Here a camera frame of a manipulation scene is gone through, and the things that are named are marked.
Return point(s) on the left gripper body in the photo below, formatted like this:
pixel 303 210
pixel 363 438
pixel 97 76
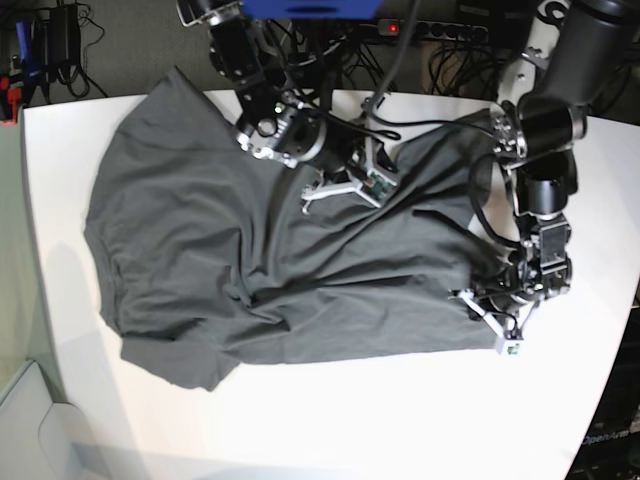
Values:
pixel 503 300

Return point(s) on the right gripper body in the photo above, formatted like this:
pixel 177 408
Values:
pixel 347 154

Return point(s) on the dark grey t-shirt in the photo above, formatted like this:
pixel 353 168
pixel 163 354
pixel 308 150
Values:
pixel 206 259

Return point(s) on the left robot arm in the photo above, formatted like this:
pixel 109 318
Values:
pixel 535 134

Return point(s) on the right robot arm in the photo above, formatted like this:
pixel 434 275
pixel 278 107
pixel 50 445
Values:
pixel 284 60

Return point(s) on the black power strip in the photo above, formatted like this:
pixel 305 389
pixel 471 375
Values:
pixel 423 30

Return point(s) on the blue box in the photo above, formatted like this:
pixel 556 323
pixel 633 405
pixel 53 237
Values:
pixel 311 9

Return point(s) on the red clamp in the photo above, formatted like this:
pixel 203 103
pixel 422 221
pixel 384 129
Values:
pixel 10 102

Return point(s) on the grey chair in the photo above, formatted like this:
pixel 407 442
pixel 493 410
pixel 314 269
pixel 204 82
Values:
pixel 34 443

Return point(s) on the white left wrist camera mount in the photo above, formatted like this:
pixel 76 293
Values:
pixel 509 339

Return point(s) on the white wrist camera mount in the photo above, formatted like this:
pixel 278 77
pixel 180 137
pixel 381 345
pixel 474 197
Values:
pixel 509 339
pixel 311 132

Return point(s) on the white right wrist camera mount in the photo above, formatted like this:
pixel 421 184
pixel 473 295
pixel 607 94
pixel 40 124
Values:
pixel 311 132

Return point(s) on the black equipment with cables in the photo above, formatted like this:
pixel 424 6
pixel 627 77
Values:
pixel 51 51

